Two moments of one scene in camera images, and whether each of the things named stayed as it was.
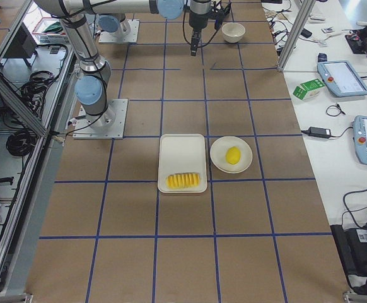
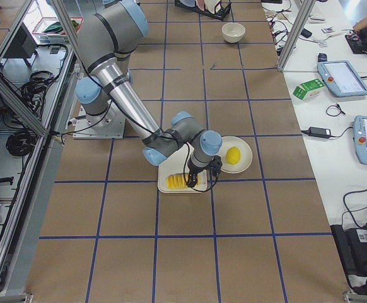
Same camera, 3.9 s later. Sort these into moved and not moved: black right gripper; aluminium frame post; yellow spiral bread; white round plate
Moved: black right gripper
Not moved: yellow spiral bread; aluminium frame post; white round plate
